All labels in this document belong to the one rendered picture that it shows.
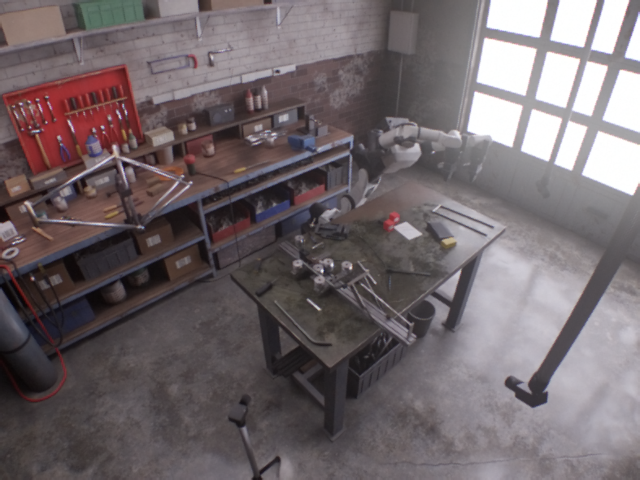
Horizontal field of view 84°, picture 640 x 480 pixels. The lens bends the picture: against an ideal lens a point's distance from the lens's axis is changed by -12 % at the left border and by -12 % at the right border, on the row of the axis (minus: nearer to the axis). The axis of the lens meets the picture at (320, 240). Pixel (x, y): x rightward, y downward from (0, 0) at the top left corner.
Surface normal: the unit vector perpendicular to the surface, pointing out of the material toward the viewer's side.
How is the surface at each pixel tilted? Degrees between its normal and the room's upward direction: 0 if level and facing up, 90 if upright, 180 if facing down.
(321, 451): 0
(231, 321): 0
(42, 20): 91
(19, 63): 90
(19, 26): 92
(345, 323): 0
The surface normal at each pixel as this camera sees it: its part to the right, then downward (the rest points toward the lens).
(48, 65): 0.66, 0.45
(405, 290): 0.00, -0.79
